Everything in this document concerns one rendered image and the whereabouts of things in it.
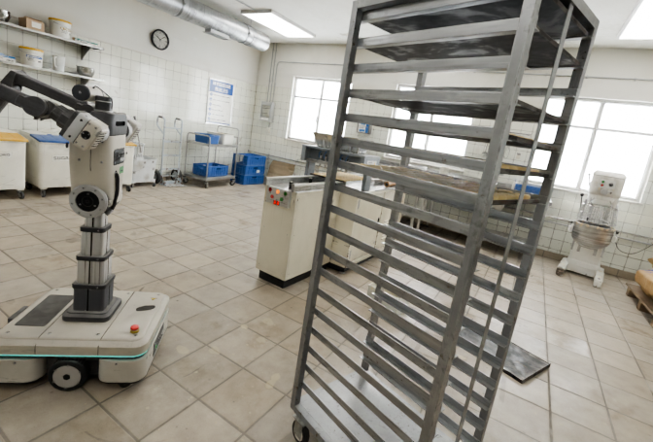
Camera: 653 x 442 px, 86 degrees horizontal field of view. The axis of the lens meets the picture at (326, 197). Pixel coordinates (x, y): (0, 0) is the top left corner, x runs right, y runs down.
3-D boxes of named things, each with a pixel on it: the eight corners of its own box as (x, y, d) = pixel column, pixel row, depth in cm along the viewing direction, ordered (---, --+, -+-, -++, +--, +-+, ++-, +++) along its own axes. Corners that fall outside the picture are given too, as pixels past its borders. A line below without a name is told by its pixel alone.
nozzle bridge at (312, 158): (316, 176, 390) (320, 145, 383) (374, 190, 352) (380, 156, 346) (297, 177, 362) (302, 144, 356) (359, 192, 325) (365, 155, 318)
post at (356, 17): (290, 406, 158) (353, 0, 127) (294, 404, 160) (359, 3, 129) (293, 411, 156) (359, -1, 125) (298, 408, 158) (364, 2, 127)
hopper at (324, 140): (326, 146, 377) (327, 133, 375) (372, 154, 349) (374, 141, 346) (310, 145, 353) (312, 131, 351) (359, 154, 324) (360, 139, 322)
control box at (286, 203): (267, 201, 295) (269, 185, 292) (290, 208, 282) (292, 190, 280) (264, 201, 292) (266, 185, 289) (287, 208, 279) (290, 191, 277)
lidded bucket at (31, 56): (39, 68, 452) (39, 51, 448) (48, 69, 440) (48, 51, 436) (15, 63, 431) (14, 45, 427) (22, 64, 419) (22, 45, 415)
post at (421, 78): (359, 373, 188) (424, 37, 156) (362, 371, 190) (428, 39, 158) (363, 376, 185) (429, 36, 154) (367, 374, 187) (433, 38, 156)
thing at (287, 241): (301, 258, 369) (314, 175, 352) (328, 270, 351) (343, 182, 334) (253, 277, 310) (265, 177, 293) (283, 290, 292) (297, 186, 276)
